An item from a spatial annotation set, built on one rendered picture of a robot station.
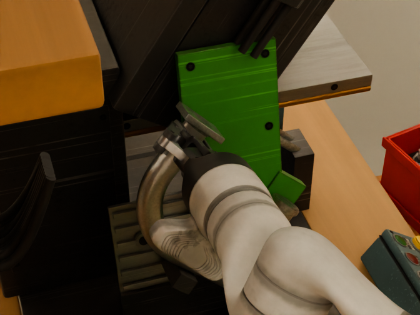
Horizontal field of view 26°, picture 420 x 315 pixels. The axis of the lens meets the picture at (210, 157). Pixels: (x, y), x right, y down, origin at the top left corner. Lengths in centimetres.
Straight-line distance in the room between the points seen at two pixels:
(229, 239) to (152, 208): 25
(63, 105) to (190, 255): 37
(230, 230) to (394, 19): 278
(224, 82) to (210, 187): 21
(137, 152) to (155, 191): 44
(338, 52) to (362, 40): 212
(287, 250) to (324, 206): 66
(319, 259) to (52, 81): 27
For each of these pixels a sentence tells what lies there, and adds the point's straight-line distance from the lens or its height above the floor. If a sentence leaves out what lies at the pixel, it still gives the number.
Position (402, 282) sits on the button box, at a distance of 122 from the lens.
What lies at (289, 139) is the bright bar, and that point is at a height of 101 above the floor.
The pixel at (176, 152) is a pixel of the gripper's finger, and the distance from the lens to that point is 91.
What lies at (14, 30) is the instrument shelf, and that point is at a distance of 55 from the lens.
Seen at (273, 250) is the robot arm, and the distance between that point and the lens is 71.
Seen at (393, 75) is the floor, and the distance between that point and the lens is 322.
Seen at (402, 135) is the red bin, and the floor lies 92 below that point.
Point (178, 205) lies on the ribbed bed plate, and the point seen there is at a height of 108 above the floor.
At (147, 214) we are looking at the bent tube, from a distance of 102.
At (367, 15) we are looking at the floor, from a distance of 353.
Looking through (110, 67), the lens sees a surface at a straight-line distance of 104.
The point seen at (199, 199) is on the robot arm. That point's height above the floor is 125.
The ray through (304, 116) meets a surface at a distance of 152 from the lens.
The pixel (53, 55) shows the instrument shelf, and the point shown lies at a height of 154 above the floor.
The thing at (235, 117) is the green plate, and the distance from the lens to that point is 104.
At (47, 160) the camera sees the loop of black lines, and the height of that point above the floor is 126.
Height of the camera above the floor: 183
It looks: 41 degrees down
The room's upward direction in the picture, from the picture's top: straight up
